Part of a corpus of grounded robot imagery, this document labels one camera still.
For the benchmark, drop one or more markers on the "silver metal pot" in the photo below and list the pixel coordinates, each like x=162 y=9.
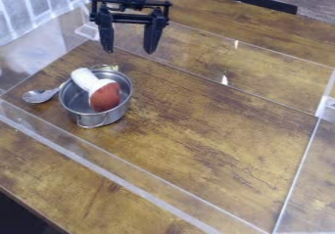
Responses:
x=74 y=99

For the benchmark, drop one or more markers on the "red plush mushroom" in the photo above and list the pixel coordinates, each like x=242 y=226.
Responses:
x=103 y=90

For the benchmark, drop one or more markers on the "clear acrylic triangular stand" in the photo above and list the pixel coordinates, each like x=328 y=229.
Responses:
x=89 y=29

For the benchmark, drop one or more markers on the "black bar in background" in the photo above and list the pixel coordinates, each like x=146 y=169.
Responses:
x=273 y=5

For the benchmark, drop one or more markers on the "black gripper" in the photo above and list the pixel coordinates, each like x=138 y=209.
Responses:
x=150 y=12

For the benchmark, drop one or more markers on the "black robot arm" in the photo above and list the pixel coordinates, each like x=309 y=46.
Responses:
x=147 y=12

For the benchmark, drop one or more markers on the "spoon with yellow-green handle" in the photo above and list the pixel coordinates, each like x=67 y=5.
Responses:
x=41 y=96

